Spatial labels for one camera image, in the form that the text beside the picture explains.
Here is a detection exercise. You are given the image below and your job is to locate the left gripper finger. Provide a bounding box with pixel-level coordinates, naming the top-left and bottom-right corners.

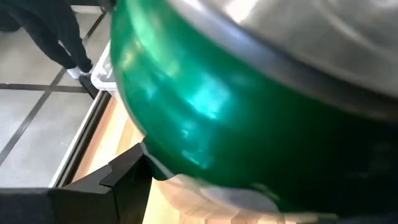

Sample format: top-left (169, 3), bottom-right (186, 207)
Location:
top-left (0, 141), bottom-right (153, 224)

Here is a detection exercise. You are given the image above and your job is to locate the person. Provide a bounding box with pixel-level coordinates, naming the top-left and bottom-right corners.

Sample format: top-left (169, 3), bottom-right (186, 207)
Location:
top-left (0, 0), bottom-right (95, 79)

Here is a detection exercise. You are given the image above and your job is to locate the black aluminium frame rail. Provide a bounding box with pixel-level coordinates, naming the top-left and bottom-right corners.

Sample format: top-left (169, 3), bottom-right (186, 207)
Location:
top-left (49, 73), bottom-right (113, 189)

